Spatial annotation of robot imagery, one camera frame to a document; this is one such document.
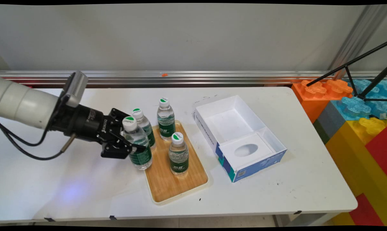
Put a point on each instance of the aluminium rail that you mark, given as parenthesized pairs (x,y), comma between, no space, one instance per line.
(180,77)

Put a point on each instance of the dark green toy block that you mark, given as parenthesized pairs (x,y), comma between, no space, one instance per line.
(320,131)

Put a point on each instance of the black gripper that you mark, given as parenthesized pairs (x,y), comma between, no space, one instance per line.
(84,123)

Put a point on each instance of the orange toy block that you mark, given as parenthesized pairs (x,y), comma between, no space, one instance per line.
(312,96)

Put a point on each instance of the wooden tray with cream rim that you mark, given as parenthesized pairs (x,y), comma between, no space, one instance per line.
(167,186)

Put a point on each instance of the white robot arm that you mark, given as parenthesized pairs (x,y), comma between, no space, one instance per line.
(23,102)

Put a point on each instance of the wrist camera with black bracket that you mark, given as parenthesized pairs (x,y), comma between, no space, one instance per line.
(74,88)

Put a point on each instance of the yellow toy block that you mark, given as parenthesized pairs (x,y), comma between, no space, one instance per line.
(350,154)

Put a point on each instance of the white box with blue print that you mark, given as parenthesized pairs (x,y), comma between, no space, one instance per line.
(232,128)

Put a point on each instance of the grey toy block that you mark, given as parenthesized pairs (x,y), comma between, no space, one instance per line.
(329,120)

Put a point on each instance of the black tripod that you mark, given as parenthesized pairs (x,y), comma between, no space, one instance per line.
(359,95)

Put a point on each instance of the water bottle with green label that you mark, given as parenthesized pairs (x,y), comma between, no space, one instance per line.
(140,157)
(148,128)
(178,157)
(166,122)

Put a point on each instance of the light blue toy block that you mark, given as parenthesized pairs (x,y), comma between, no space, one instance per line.
(378,89)
(354,107)

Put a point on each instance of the aluminium profile post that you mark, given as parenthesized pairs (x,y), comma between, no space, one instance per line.
(357,38)

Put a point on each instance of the red toy block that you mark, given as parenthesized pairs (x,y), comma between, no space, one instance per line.
(379,150)

